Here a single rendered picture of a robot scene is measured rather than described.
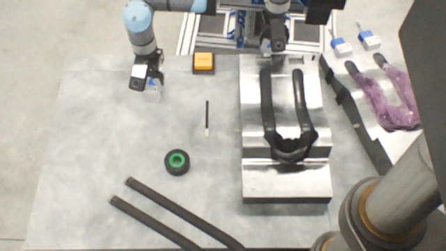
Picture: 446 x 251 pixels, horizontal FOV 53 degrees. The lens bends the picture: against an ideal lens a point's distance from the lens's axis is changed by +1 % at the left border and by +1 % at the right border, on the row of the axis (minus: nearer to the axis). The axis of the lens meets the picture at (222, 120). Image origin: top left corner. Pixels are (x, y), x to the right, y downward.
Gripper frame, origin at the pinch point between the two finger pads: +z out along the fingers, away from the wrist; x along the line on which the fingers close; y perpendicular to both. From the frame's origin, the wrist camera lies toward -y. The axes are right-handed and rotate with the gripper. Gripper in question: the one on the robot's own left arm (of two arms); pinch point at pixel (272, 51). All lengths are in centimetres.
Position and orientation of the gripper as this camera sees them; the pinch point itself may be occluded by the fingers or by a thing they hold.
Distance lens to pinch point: 158.9
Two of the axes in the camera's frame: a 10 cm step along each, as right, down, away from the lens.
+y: -1.4, -8.6, 5.0
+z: 0.0, 5.0, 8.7
